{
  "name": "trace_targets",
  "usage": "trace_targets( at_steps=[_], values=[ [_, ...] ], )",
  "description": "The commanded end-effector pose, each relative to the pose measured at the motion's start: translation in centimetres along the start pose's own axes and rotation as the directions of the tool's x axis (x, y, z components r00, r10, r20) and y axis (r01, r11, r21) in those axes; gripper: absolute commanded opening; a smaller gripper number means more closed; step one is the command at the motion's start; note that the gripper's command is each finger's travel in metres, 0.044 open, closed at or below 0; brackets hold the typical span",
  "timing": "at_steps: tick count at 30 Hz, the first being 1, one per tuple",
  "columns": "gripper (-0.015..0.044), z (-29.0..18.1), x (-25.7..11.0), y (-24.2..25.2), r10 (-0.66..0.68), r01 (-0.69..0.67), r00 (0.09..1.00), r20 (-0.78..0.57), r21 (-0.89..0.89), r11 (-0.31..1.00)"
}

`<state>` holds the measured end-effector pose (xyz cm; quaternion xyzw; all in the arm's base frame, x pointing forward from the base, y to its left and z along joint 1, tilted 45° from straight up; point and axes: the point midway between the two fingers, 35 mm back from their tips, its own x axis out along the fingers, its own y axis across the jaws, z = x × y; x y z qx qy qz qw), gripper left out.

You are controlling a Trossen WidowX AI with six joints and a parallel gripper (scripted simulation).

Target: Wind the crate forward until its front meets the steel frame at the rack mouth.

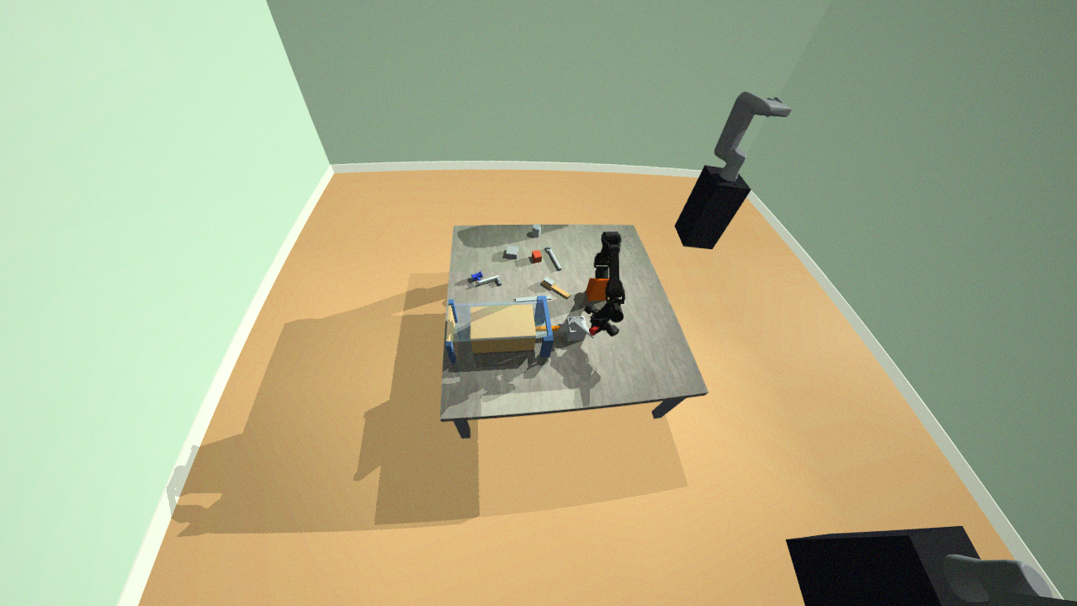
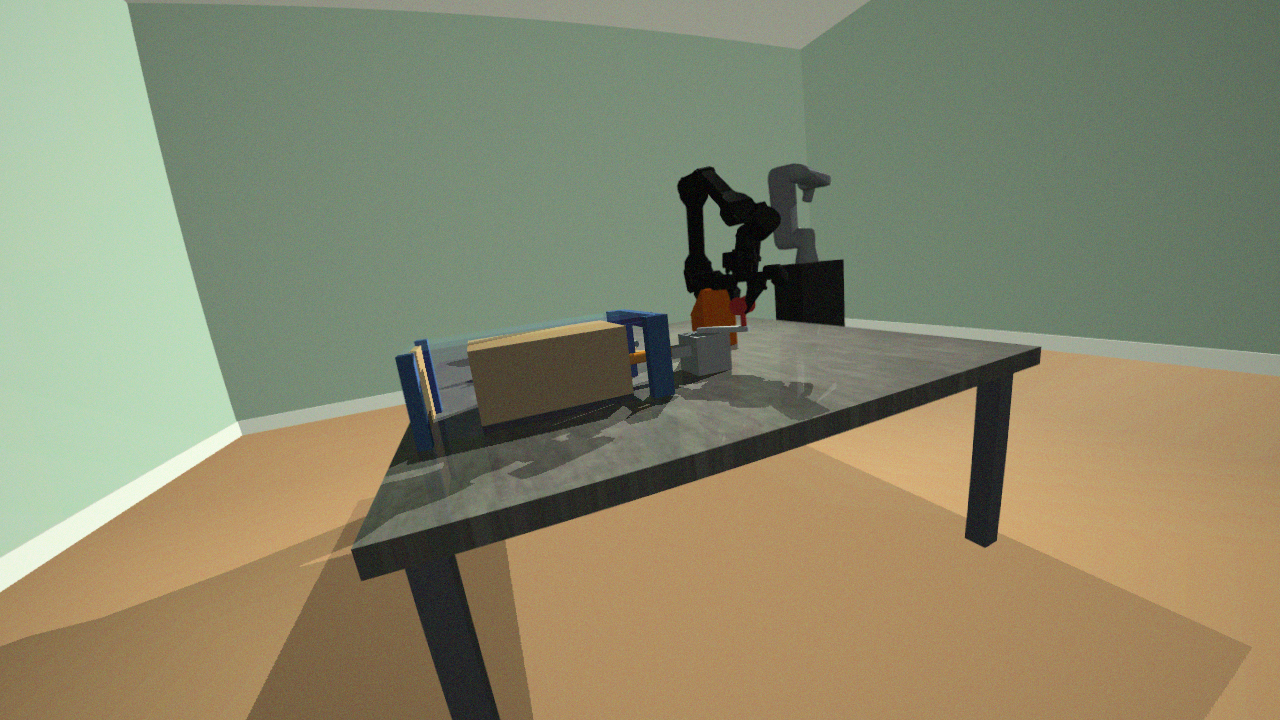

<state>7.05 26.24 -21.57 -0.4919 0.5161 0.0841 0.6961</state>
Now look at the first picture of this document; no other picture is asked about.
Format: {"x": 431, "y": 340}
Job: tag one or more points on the clear-panelled rack with blue frame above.
{"x": 498, "y": 328}

